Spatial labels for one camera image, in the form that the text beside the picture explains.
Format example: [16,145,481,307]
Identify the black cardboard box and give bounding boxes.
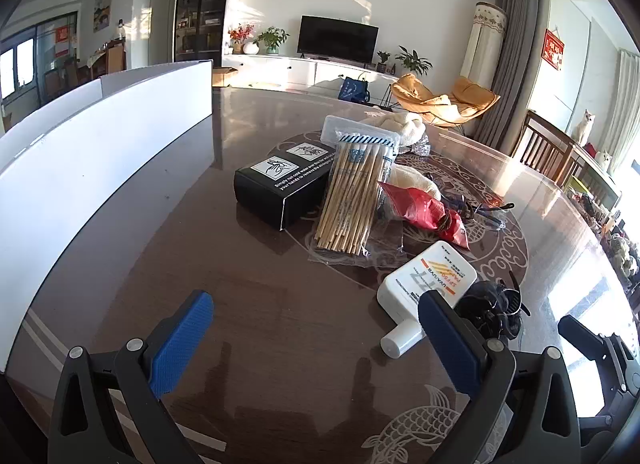
[233,141,333,231]

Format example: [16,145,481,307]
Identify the black flat television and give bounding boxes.
[296,15,379,64]

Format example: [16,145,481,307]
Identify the white television console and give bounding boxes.
[220,53,401,92]

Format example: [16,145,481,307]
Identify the white sheer curtain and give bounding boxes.
[600,49,640,180]

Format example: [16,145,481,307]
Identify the red wall hanging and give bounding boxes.
[543,28,566,71]

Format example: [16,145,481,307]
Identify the large leafy potted plant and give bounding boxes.
[395,46,433,76]

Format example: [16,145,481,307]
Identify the black bow hair claw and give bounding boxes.
[455,269,532,340]

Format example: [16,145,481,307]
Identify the orange lounge chair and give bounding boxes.
[390,73,501,129]

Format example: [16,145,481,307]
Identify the cream knitted glove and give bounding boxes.
[390,167,442,200]
[360,111,427,145]

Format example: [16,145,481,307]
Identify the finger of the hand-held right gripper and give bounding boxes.
[557,314,613,365]

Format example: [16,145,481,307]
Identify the blue tote bag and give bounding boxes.
[339,75,371,104]

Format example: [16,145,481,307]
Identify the covered floor air conditioner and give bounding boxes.
[460,2,508,90]

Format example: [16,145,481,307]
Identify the white sunscreen bottle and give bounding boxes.
[376,240,478,359]

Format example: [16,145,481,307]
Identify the red flower bouquet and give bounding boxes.
[227,23,256,54]

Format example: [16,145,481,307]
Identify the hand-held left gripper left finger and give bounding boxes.
[47,289,216,464]

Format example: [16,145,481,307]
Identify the cluttered side shelf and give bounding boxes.
[565,164,640,295]

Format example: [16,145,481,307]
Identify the clear plastic box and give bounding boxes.
[320,114,401,147]

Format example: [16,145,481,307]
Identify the red window poster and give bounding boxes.
[54,24,72,58]

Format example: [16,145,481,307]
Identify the silver glitter bow clip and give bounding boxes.
[400,137,431,157]

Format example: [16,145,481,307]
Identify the framed wall painting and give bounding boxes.
[93,0,113,34]

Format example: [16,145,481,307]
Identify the dark glass display cabinet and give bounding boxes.
[173,0,236,62]

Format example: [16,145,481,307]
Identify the pack of bamboo chopsticks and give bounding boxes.
[307,131,403,275]

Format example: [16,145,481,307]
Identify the clear rimless glasses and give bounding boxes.
[440,194,516,235]

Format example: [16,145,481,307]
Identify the brown dining chairs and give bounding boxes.
[102,39,127,77]

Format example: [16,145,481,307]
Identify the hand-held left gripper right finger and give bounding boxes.
[417,289,583,464]

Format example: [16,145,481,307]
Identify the brown hair tie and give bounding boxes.
[437,209,463,233]

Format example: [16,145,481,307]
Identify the red candy-shaped packet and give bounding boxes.
[377,181,471,251]

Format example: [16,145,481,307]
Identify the grey curtain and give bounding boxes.
[472,0,541,150]

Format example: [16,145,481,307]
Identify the white door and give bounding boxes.
[152,0,176,65]

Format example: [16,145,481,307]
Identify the green potted plant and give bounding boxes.
[254,26,291,54]

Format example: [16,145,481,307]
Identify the dark-framed window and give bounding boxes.
[0,12,78,110]

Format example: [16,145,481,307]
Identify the white sitting cat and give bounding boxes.
[571,109,597,145]

